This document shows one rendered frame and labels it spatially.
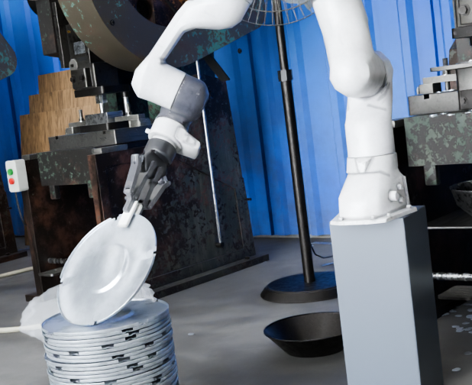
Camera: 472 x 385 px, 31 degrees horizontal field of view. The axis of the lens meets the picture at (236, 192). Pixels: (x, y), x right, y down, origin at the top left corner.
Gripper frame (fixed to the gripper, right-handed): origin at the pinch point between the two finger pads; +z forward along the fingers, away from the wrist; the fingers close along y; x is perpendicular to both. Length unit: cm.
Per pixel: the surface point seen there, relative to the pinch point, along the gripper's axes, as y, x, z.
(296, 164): -95, -44, -81
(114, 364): -4.3, 11.6, 34.5
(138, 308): -12.1, 2.1, 17.9
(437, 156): -67, 32, -62
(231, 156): -123, -109, -107
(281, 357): -76, -4, 2
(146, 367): -10.4, 14.3, 31.9
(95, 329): 0.4, 6.3, 29.0
